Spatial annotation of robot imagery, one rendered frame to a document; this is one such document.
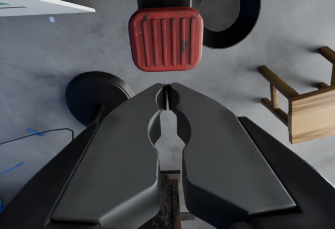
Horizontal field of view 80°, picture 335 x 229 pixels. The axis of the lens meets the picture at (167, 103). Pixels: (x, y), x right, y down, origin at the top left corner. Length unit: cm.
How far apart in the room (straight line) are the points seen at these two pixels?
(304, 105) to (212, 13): 53
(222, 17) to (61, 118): 102
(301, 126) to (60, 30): 111
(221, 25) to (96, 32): 57
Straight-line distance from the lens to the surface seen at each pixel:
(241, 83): 115
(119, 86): 106
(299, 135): 102
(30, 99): 133
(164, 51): 20
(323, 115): 100
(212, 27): 100
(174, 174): 152
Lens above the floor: 95
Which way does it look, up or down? 57 degrees down
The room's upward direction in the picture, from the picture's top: 177 degrees clockwise
